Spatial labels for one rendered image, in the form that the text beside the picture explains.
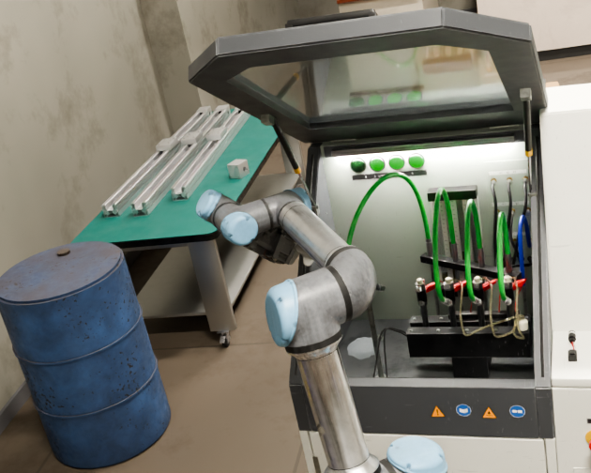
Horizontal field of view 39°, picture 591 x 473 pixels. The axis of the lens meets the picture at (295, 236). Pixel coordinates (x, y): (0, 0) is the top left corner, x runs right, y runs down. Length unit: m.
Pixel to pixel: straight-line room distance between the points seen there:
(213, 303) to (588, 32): 5.45
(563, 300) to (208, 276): 2.35
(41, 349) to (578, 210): 2.26
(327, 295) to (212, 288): 2.79
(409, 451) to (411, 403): 0.54
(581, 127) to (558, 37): 6.50
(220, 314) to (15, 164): 1.35
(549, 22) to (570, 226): 6.49
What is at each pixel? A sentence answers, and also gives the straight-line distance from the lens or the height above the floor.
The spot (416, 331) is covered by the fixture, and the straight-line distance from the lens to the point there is 2.45.
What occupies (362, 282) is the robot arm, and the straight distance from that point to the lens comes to 1.63.
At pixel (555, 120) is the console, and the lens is 2.29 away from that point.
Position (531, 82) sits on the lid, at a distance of 2.04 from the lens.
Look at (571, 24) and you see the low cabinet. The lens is 8.76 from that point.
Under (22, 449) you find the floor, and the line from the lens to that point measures 4.29.
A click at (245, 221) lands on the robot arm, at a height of 1.54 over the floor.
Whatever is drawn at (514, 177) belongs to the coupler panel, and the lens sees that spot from 2.54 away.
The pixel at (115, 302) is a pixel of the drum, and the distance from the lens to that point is 3.63.
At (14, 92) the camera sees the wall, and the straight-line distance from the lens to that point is 4.83.
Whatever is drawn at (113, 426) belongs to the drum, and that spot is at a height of 0.20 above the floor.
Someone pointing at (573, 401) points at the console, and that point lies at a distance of 2.26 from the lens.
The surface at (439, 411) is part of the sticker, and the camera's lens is 2.32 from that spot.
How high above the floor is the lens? 2.26
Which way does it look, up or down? 24 degrees down
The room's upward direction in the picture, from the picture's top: 12 degrees counter-clockwise
